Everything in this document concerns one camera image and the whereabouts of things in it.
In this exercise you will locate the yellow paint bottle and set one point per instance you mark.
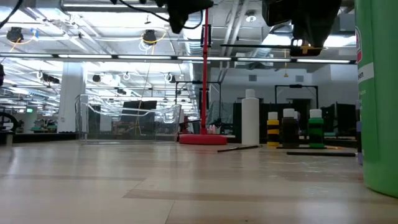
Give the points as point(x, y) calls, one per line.
point(273, 130)

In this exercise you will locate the teal tarp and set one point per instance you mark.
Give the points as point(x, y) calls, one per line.
point(220, 112)

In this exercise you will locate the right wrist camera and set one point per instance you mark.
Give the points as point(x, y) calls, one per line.
point(276, 12)

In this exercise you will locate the large green paint bottle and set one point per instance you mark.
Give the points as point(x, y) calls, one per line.
point(382, 124)

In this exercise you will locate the long ceiling light strip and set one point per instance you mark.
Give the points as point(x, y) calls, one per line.
point(84, 56)

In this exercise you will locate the blue paint bottle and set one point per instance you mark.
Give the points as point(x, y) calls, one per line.
point(297, 115)

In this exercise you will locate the black partition panels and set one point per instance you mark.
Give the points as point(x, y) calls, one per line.
point(262, 124)

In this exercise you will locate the clear plastic bin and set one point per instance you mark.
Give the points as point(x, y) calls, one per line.
point(93, 137)

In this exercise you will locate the orange bristle paintbrush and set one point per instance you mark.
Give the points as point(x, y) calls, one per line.
point(332, 147)

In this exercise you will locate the white pillar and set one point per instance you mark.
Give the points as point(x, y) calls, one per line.
point(71, 99)

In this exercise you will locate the red desk lamp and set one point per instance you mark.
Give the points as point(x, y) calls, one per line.
point(203, 140)

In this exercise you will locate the black wheel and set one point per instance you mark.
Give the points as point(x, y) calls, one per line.
point(7, 119)

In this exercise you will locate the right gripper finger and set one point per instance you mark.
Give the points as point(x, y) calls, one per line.
point(306, 52)

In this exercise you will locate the tall white bottle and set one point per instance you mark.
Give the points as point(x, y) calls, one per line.
point(250, 124)

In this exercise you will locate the black paintbrush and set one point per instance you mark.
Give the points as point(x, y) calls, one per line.
point(255, 46)
point(239, 148)

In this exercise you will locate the small green paint bottle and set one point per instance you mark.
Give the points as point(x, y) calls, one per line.
point(316, 133)

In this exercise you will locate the brown paint bottle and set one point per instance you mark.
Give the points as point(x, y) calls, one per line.
point(289, 130)

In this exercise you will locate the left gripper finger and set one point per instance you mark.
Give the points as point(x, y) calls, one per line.
point(178, 21)

